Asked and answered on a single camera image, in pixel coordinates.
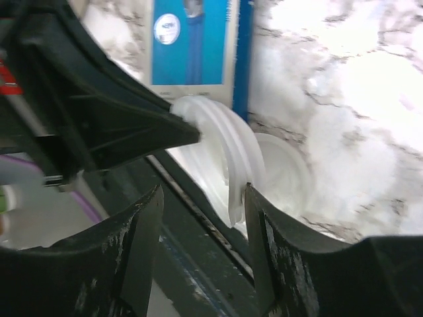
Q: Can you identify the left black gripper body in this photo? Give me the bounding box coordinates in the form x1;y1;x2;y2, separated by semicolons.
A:
0;0;110;192

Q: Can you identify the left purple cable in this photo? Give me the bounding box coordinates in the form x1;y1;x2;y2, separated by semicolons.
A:
0;157;103;225

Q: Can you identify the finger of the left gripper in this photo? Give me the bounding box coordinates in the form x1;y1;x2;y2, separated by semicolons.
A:
9;0;203;172

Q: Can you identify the blue razor package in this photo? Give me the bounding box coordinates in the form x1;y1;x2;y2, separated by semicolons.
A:
144;0;254;120

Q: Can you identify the stack of white lids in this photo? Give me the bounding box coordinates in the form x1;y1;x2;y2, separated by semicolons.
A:
168;96;266;227

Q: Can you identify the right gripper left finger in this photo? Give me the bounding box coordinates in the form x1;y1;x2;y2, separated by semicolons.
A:
1;186;164;316

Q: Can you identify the single white lid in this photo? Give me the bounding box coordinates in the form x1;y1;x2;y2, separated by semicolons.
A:
178;131;315;232

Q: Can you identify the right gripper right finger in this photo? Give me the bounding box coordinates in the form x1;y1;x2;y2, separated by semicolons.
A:
245;186;422;316

